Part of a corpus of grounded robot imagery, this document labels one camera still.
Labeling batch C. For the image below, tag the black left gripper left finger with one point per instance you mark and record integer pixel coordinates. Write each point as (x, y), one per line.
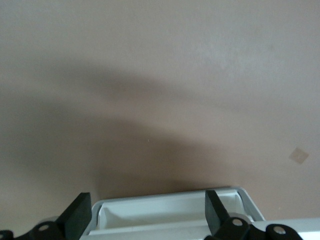
(77, 215)

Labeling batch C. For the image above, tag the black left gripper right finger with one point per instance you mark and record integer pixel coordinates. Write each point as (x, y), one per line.
(215, 215)

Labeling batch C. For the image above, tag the white plastic drawer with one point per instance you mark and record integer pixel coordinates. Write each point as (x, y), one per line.
(162, 212)

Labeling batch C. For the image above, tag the white drawer cabinet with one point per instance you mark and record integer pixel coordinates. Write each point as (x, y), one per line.
(287, 227)

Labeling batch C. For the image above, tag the brown tape patch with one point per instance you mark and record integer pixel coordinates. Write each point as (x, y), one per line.
(298, 156)

